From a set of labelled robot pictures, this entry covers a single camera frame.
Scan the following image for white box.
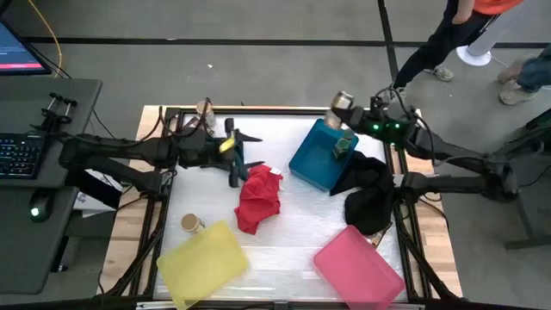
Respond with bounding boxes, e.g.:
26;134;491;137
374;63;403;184
71;167;124;219

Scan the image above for computer monitor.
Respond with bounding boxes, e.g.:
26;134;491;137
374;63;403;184
0;16;53;77

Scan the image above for tan-lid spice jar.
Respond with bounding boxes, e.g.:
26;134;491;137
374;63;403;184
180;213;206;234
195;100;216;128
323;90;355;130

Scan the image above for yellow cable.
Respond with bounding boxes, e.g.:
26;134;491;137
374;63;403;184
26;0;64;78

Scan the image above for pink plastic bin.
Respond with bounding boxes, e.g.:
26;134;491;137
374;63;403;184
313;224;406;310

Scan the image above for backlit keyboard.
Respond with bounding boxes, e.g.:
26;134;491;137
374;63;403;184
0;132;48;180

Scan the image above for grey desk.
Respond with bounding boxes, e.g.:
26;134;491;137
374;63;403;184
0;77;104;296

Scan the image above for red cloth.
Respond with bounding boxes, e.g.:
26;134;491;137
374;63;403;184
233;163;285;236

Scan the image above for white foam table mat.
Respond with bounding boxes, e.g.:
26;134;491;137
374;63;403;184
154;112;408;302

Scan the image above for blue plastic bin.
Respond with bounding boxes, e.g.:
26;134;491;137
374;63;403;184
288;118;361;193

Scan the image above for black cloth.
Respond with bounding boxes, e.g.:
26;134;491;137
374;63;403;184
330;150;399;236

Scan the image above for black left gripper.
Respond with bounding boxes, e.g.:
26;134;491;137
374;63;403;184
178;118;264;189

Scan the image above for black aluminium table frame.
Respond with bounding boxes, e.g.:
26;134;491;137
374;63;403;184
102;95;464;310

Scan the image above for black clamp holder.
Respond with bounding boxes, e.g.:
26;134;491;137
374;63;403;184
29;91;78;139

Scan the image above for yellow plastic bin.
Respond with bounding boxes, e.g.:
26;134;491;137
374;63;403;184
156;220;251;310

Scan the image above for black computer mouse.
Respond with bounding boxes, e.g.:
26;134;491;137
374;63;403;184
28;189;54;224

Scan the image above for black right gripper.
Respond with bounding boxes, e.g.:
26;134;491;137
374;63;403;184
331;96;417;146

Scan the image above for person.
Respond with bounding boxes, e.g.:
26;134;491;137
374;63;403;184
387;0;526;102
498;42;551;107

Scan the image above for black metal stand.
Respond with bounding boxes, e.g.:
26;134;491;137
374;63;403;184
475;107;551;251

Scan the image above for white fan stand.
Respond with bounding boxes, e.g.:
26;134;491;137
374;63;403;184
455;10;517;68

